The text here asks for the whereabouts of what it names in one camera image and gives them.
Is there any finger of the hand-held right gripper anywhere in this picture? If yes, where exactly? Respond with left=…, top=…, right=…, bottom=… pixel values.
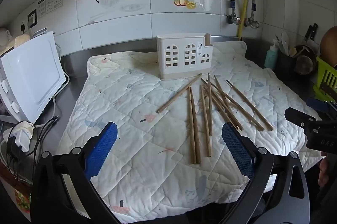
left=307, top=98, right=331, bottom=113
left=284, top=107, right=318, bottom=127

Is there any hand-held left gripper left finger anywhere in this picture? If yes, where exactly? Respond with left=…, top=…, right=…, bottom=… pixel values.
left=30, top=121, right=120, bottom=224

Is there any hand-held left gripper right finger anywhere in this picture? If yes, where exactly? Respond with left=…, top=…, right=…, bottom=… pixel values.
left=222, top=122, right=310, bottom=224

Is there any bunch of wooden chopsticks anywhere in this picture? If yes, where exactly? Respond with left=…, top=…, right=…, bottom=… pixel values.
left=156, top=73, right=274, bottom=165

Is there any white plastic chopstick holder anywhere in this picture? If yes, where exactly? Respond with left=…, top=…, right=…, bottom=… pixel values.
left=156, top=33, right=214, bottom=81

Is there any person's right hand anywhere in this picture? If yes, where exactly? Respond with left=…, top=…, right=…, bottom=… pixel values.
left=318, top=152, right=329, bottom=188

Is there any green plastic dish rack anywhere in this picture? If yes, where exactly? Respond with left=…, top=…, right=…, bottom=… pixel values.
left=313, top=56, right=337, bottom=103

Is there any dark cooking pot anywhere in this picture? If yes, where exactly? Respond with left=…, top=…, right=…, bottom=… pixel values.
left=295, top=45, right=317, bottom=75

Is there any white quilted printed mat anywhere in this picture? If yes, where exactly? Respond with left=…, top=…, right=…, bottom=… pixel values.
left=56, top=41, right=324, bottom=224

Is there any black utensil cup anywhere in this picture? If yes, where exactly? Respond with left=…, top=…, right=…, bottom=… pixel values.
left=278, top=50, right=297, bottom=77

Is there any brown round board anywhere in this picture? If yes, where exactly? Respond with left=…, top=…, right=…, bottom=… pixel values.
left=320, top=26, right=337, bottom=68

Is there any teal pump soap bottle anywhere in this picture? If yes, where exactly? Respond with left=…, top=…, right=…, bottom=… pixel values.
left=264, top=38, right=279, bottom=69

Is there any white rice paddle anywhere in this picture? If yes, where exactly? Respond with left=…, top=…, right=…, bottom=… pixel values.
left=280, top=32, right=290, bottom=55

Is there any white power adapter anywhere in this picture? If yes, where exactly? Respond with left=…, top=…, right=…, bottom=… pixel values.
left=5, top=121, right=35, bottom=153

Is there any white microwave oven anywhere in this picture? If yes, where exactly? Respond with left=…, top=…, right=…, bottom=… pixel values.
left=0, top=30, right=67, bottom=125

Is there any metal water valve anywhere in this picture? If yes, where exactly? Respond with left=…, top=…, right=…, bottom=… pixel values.
left=244, top=17, right=261, bottom=29

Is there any metal valve with red knob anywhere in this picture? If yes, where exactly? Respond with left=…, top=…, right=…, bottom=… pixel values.
left=226, top=14, right=242, bottom=25

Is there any cream plastic bag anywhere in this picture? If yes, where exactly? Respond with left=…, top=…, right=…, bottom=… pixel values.
left=0, top=33, right=31, bottom=56

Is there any black handled kitchen knife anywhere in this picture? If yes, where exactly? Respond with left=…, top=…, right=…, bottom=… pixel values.
left=305, top=23, right=318, bottom=42

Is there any black wall socket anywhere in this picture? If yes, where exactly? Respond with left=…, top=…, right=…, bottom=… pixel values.
left=28, top=10, right=38, bottom=28

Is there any black and white wall sticker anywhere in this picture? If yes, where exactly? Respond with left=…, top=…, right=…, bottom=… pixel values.
left=37, top=0, right=64, bottom=19

